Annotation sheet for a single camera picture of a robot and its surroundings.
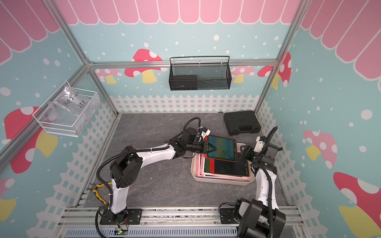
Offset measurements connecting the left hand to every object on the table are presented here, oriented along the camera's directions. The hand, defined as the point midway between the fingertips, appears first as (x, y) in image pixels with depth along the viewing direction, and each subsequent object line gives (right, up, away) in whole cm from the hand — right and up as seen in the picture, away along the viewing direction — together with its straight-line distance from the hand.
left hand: (216, 151), depth 82 cm
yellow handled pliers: (-69, -21, +1) cm, 72 cm away
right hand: (+17, +2, +3) cm, 17 cm away
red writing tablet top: (+7, +1, +5) cm, 8 cm away
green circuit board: (-47, -37, -11) cm, 61 cm away
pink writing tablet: (-9, -9, +10) cm, 16 cm away
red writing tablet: (+5, -11, +7) cm, 14 cm away
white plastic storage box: (+1, -15, -2) cm, 16 cm away
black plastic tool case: (+23, +17, +28) cm, 40 cm away
